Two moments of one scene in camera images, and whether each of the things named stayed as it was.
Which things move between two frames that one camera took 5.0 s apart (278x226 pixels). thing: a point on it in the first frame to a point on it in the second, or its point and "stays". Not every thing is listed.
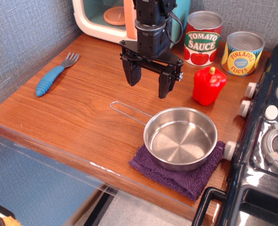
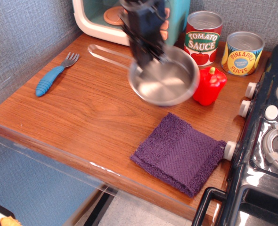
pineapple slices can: x=242 y=53 stays
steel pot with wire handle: x=178 y=139 to x=171 y=82
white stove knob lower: x=229 y=149 stays
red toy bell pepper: x=208 y=83 stays
